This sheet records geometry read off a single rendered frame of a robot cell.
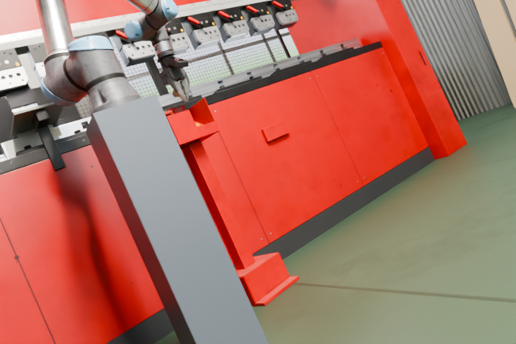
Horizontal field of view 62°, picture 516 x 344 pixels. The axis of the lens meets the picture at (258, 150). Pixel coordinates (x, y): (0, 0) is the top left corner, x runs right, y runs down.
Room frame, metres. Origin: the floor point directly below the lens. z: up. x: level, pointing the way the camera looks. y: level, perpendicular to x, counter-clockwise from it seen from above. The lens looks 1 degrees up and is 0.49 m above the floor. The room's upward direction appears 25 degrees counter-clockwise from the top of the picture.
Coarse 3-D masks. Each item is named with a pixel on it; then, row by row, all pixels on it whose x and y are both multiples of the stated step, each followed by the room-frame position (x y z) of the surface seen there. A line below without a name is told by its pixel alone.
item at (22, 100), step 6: (18, 90) 1.79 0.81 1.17; (24, 90) 1.81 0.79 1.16; (30, 90) 1.82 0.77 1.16; (6, 96) 1.76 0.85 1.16; (12, 96) 1.78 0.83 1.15; (18, 96) 1.79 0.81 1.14; (24, 96) 1.80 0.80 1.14; (30, 96) 1.81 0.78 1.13; (12, 102) 1.77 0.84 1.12; (18, 102) 1.78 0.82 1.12; (24, 102) 1.79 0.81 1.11; (30, 102) 1.81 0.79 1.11; (36, 102) 1.82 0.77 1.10; (12, 108) 1.77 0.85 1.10; (18, 108) 1.79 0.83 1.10; (24, 108) 1.80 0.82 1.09
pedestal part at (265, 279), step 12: (252, 264) 1.72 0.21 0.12; (264, 264) 1.67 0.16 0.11; (276, 264) 1.71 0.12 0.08; (240, 276) 1.62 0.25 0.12; (252, 276) 1.62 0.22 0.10; (264, 276) 1.66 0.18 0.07; (276, 276) 1.69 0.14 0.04; (288, 276) 1.72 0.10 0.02; (252, 288) 1.61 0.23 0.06; (264, 288) 1.64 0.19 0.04; (276, 288) 1.66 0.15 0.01; (252, 300) 1.61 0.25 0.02; (264, 300) 1.58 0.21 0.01
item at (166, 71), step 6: (162, 54) 1.72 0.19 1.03; (168, 54) 1.73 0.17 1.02; (174, 54) 1.76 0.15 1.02; (162, 60) 1.77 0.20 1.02; (162, 66) 1.77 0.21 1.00; (168, 66) 1.74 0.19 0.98; (162, 72) 1.75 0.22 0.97; (168, 72) 1.73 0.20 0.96; (174, 72) 1.73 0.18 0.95; (180, 72) 1.75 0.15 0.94; (162, 78) 1.77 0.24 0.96; (174, 78) 1.73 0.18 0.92; (180, 78) 1.76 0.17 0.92; (168, 84) 1.79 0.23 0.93
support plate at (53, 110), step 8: (48, 104) 1.59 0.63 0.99; (56, 104) 1.61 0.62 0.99; (16, 112) 1.52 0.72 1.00; (24, 112) 1.54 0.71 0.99; (32, 112) 1.58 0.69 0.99; (48, 112) 1.66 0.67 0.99; (56, 112) 1.70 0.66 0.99; (16, 120) 1.58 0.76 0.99; (24, 120) 1.62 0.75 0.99; (32, 120) 1.66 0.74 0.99; (56, 120) 1.80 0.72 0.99; (16, 128) 1.67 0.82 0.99; (24, 128) 1.72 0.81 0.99; (32, 128) 1.77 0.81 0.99
